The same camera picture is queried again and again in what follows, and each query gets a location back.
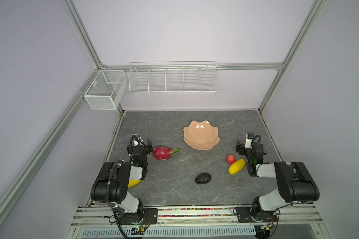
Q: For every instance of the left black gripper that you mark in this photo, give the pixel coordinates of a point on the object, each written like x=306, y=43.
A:
x=148, y=146

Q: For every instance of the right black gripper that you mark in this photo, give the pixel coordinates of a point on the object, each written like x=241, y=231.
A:
x=241, y=148

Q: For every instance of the yellow mango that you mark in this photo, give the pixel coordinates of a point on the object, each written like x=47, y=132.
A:
x=133, y=182
x=236, y=166

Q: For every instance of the pink dragon fruit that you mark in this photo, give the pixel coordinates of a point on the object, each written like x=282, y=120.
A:
x=164, y=153

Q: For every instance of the red apple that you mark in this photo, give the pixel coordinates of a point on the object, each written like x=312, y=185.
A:
x=230, y=159

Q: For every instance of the dark avocado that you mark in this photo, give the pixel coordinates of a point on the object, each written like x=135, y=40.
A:
x=203, y=178

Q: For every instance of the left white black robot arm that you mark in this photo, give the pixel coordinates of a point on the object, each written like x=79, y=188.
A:
x=111, y=187

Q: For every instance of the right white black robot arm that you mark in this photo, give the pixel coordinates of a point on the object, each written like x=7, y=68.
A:
x=295, y=185

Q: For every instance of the beige scalloped fruit bowl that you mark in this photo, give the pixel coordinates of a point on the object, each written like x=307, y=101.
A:
x=201, y=135

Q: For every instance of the small white mesh basket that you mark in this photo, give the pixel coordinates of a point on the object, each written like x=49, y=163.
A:
x=106, y=90

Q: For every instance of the white vent grille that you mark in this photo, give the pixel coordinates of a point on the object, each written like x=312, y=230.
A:
x=166, y=232

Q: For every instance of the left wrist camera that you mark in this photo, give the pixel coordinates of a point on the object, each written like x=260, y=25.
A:
x=137, y=140

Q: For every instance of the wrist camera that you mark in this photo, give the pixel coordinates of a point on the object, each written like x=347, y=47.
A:
x=249, y=138
x=137, y=140

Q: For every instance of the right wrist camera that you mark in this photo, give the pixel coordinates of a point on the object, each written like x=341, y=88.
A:
x=249, y=138

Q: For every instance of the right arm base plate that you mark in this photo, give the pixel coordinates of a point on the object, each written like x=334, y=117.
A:
x=248, y=215

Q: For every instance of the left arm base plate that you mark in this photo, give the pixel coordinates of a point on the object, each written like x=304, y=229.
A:
x=142, y=216

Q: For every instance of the aluminium front rail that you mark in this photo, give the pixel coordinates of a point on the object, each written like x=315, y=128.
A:
x=212, y=215

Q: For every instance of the wide white wire basket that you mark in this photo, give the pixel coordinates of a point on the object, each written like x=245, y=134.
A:
x=193, y=77

